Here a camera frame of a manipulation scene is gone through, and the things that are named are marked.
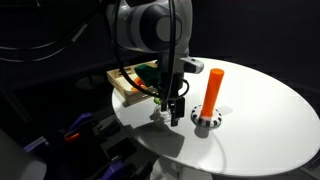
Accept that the wooden tray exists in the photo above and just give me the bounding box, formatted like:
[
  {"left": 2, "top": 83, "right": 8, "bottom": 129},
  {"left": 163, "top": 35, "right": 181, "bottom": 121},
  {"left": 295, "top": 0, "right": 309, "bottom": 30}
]
[{"left": 107, "top": 61, "right": 157, "bottom": 107}]

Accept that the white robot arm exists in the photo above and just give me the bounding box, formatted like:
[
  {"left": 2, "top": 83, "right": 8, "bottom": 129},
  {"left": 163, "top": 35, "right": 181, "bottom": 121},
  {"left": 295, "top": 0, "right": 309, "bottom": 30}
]
[{"left": 105, "top": 0, "right": 204, "bottom": 126}]

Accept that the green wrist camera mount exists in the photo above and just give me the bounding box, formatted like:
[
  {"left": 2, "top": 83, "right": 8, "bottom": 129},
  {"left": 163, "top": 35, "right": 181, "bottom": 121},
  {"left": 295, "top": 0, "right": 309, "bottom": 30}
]
[{"left": 134, "top": 64, "right": 161, "bottom": 87}]

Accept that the orange peg post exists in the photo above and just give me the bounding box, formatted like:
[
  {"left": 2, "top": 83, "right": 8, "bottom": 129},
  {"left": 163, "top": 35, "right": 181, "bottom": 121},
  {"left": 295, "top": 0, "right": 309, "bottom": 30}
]
[{"left": 201, "top": 68, "right": 224, "bottom": 118}]

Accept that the purple orange clamp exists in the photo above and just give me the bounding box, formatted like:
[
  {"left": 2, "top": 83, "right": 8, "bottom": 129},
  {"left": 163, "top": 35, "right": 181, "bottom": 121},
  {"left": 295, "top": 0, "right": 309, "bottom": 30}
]
[{"left": 64, "top": 112, "right": 94, "bottom": 143}]

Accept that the white table pedestal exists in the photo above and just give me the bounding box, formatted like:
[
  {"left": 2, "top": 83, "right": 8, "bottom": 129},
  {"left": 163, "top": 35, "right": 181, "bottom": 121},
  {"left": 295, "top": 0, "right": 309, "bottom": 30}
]
[{"left": 149, "top": 157, "right": 213, "bottom": 180}]

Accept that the clear plastic ring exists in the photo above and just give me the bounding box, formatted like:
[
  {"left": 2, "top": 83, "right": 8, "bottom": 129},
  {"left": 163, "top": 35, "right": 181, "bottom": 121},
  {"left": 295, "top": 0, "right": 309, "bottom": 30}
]
[{"left": 155, "top": 105, "right": 173, "bottom": 122}]

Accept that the black white checkered ring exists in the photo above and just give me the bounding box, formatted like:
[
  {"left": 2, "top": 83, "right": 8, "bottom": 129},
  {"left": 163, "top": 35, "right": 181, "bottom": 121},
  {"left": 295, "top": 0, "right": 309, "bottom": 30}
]
[{"left": 190, "top": 104, "right": 223, "bottom": 128}]

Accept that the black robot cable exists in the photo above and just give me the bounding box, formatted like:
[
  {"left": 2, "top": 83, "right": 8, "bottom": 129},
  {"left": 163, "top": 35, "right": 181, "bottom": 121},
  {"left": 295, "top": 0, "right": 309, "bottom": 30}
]
[{"left": 112, "top": 0, "right": 168, "bottom": 99}]

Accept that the orange toothed ring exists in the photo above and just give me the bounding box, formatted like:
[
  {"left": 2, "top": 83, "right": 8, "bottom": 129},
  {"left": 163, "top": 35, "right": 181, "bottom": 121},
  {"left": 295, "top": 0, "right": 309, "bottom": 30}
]
[{"left": 131, "top": 76, "right": 147, "bottom": 93}]

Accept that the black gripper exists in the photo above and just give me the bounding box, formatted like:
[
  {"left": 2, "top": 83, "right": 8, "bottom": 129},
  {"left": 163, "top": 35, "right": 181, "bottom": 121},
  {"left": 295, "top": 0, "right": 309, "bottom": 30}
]
[{"left": 157, "top": 72, "right": 190, "bottom": 127}]

